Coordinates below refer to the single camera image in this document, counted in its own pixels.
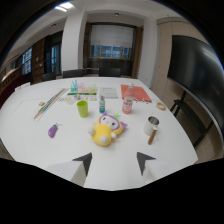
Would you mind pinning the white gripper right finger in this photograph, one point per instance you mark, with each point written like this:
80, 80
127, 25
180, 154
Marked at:
156, 168

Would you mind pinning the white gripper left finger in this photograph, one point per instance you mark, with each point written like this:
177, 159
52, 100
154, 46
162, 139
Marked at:
71, 170

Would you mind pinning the green plastic cup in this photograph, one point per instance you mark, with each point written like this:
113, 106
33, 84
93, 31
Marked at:
82, 108

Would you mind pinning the purple eggplant toy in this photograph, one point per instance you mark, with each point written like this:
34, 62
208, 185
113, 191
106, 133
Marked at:
52, 131

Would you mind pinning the yellow purple plush toy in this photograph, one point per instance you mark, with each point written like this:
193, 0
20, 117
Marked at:
106, 129

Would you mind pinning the black screen stand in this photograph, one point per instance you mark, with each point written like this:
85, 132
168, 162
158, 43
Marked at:
188, 115

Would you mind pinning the long striped ruler strip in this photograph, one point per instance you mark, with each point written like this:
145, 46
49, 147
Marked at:
50, 103

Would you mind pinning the small card pieces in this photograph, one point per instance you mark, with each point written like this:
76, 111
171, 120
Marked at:
78, 98

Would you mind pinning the small blue-label bottle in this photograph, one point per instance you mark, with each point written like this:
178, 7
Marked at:
102, 105

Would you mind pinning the small round wooden piece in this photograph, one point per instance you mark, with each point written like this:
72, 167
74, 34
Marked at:
41, 103

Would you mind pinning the pink drink bottle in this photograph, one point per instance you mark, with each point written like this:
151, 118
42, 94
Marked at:
128, 100

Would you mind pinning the orange mat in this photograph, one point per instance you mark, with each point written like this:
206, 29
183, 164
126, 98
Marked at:
136, 93

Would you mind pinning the white printed sheet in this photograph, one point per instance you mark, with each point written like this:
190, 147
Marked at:
108, 92

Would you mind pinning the black chair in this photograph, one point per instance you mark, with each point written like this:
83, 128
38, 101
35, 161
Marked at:
49, 76
109, 72
73, 73

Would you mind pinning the large black screen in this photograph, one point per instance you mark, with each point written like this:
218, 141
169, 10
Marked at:
198, 72

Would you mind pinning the white roller window blind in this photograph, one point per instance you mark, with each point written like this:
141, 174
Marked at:
112, 36

